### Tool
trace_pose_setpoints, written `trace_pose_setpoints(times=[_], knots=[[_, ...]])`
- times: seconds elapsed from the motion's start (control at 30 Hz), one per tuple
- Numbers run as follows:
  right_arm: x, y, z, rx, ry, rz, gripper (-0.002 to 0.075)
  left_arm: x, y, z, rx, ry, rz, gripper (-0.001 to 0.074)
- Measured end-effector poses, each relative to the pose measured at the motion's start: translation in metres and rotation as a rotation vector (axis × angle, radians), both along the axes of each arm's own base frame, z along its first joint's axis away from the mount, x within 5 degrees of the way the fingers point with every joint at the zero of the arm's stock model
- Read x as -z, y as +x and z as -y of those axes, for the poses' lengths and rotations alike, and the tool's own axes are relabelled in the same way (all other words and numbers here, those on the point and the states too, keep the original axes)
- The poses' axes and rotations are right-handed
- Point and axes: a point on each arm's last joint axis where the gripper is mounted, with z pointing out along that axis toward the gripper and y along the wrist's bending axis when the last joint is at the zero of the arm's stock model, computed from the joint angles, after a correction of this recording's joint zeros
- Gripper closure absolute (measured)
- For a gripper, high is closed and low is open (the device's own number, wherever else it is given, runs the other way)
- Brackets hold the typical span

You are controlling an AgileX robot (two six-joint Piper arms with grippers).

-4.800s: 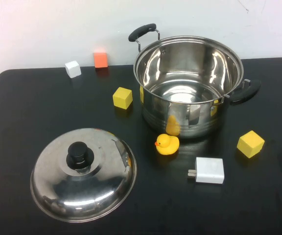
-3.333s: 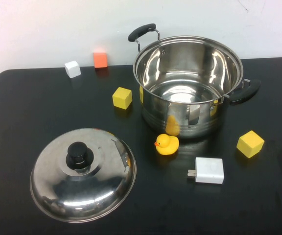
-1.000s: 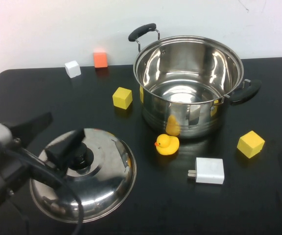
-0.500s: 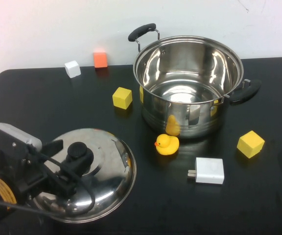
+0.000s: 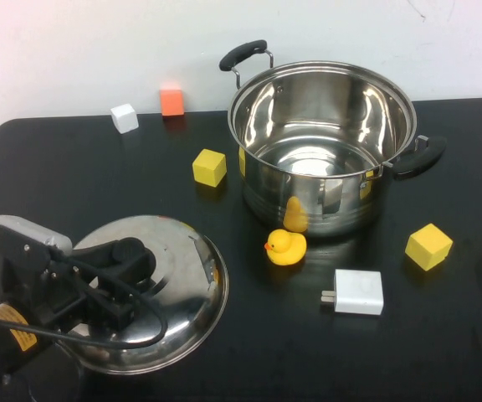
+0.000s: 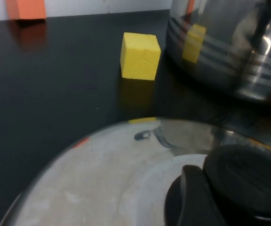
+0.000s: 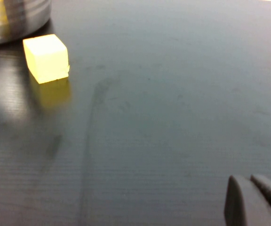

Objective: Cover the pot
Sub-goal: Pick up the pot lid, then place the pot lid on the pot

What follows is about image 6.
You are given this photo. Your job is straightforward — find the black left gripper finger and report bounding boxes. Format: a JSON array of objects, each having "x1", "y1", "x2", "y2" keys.
[{"x1": 165, "y1": 164, "x2": 223, "y2": 226}]

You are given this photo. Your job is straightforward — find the steel lid with black knob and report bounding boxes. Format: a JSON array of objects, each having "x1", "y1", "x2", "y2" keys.
[{"x1": 0, "y1": 117, "x2": 271, "y2": 226}]

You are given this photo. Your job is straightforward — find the yellow foam cube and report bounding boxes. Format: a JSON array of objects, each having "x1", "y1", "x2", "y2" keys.
[{"x1": 120, "y1": 32, "x2": 162, "y2": 81}]

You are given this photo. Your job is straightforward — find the orange foam cube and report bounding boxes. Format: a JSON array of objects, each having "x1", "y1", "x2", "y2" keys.
[{"x1": 6, "y1": 0, "x2": 47, "y2": 20}]

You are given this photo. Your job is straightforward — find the stainless steel pot black handles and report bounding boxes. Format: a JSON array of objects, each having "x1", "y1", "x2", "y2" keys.
[{"x1": 165, "y1": 0, "x2": 271, "y2": 103}]

